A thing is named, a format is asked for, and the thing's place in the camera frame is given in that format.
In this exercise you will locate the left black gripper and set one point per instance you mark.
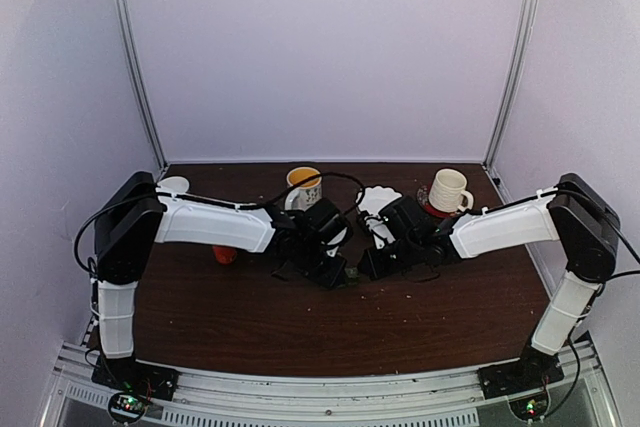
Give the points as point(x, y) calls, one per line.
point(329, 280)

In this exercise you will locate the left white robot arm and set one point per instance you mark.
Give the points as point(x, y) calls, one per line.
point(304, 233)

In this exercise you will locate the aluminium front rail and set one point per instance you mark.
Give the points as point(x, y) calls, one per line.
point(451, 397)

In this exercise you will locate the white scalloped dish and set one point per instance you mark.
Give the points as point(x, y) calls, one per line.
point(371, 200)

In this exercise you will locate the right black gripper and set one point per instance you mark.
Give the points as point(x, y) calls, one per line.
point(376, 271)

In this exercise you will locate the left aluminium frame post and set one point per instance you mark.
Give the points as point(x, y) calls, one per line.
point(137, 83)

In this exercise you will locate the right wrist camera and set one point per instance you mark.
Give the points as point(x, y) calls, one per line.
point(376, 228)

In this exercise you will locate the white mug yellow inside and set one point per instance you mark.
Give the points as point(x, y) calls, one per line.
point(306, 188)

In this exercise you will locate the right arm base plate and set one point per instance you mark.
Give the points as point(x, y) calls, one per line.
point(512, 378)

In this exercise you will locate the orange pill bottle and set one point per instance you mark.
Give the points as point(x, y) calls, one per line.
point(224, 255)

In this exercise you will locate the small white bowl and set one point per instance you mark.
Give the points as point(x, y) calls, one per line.
point(176, 184)

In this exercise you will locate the right aluminium frame post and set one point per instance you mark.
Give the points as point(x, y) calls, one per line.
point(524, 30)

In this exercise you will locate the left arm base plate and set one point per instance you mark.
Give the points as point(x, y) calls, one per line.
point(140, 382)

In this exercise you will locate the cream ribbed mug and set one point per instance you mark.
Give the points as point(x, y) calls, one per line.
point(448, 192)

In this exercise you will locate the red round coaster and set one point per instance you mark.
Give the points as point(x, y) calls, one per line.
point(422, 196)

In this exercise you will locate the aluminium frame post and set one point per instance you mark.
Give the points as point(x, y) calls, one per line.
point(524, 30)
point(137, 83)

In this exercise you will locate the green weekly pill organizer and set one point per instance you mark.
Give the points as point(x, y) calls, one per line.
point(351, 276)

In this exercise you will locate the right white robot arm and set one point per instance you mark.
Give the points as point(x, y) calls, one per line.
point(571, 212)

